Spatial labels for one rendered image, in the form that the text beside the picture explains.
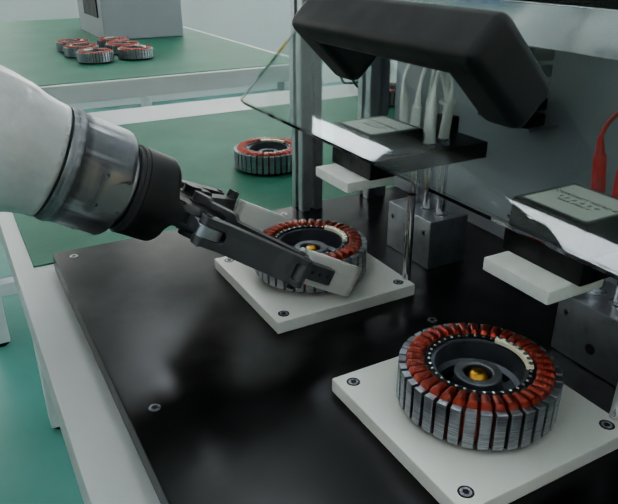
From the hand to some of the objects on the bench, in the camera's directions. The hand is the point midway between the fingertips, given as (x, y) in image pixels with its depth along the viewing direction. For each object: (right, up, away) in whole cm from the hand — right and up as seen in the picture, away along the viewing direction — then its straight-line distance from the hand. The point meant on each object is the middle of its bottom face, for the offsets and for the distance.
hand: (309, 252), depth 65 cm
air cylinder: (+13, 0, +8) cm, 15 cm away
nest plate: (+12, -12, -18) cm, 24 cm away
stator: (-7, +14, +43) cm, 46 cm away
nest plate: (0, -3, +2) cm, 3 cm away
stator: (0, -2, +1) cm, 2 cm away
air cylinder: (+25, -9, -11) cm, 28 cm away
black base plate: (+7, -9, -6) cm, 13 cm away
